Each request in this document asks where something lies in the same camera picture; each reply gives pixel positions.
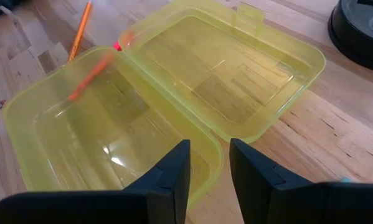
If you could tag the yellow translucent supply box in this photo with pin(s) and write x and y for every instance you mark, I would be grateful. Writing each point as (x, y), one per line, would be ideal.
(205, 77)

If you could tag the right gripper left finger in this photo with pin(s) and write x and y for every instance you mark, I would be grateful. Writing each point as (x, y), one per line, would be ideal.
(111, 208)

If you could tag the red marker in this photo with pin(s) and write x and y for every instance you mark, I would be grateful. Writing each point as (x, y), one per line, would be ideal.
(89, 77)

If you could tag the black desk lamp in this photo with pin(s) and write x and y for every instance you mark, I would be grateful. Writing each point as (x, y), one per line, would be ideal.
(357, 37)

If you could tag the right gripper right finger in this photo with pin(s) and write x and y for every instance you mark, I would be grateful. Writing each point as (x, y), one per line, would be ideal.
(298, 205)

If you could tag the orange pencil with eraser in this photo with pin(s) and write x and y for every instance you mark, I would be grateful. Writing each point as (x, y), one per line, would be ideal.
(79, 31)

